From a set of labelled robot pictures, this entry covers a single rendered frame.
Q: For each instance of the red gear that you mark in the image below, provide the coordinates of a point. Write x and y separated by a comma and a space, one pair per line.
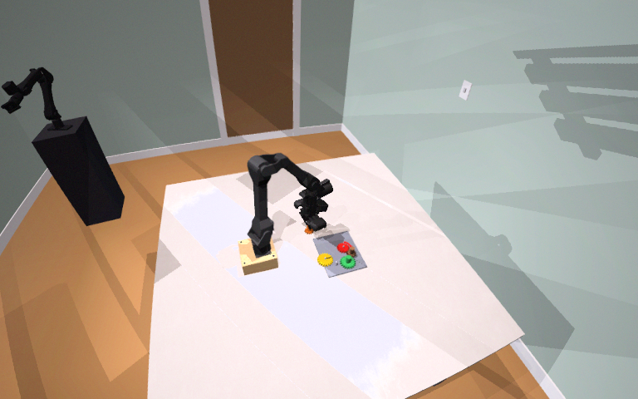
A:
339, 247

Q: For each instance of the yellow gear with black stripe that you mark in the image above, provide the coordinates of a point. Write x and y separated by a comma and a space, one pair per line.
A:
325, 262

